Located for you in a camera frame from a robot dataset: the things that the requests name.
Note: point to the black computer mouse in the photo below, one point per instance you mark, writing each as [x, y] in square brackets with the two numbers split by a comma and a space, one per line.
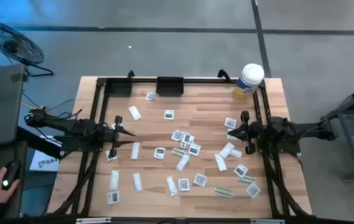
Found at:
[12, 169]

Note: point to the black floor fan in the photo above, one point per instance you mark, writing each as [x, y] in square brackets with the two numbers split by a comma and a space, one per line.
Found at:
[12, 43]

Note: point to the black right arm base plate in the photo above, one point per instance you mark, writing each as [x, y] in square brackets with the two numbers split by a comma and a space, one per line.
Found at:
[288, 147]

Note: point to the yellow wipes canister white lid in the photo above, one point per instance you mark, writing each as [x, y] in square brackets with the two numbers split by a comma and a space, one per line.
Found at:
[248, 81]

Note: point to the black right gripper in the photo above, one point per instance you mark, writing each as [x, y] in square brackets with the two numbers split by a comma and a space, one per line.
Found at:
[254, 130]

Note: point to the black support bar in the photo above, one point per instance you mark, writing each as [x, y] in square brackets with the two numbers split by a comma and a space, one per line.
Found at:
[36, 142]

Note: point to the long white gauze packet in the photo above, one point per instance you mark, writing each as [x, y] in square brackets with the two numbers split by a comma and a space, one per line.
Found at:
[237, 153]
[221, 162]
[137, 182]
[134, 113]
[172, 186]
[183, 162]
[135, 151]
[114, 180]
[226, 150]

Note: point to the black plastic bin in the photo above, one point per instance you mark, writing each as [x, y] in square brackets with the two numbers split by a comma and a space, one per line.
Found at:
[170, 88]
[120, 88]

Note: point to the silver metal bracket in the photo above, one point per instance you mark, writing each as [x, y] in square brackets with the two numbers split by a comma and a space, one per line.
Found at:
[267, 221]
[92, 221]

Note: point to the white printed paper sign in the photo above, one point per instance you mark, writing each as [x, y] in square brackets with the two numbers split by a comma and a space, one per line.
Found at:
[44, 161]

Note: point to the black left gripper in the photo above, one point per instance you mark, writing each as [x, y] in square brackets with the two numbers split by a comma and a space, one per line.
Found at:
[108, 135]

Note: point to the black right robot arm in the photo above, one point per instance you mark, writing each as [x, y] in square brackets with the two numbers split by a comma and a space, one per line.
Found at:
[304, 129]

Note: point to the square white printed packet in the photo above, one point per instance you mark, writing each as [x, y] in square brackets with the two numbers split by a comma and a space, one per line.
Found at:
[200, 180]
[151, 96]
[113, 126]
[230, 123]
[188, 139]
[253, 190]
[108, 156]
[241, 171]
[113, 197]
[183, 184]
[232, 138]
[194, 150]
[159, 153]
[169, 115]
[176, 135]

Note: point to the grey metal cart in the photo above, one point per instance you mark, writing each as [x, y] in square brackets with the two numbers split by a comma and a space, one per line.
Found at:
[351, 101]

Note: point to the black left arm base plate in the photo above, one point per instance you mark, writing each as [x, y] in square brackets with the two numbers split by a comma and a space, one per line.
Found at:
[77, 147]

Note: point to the green striped bandage strip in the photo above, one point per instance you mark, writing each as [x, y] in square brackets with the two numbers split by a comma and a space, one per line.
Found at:
[247, 180]
[223, 192]
[178, 152]
[183, 145]

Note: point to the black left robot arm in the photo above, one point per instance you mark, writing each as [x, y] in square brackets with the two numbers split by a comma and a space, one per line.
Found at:
[68, 126]

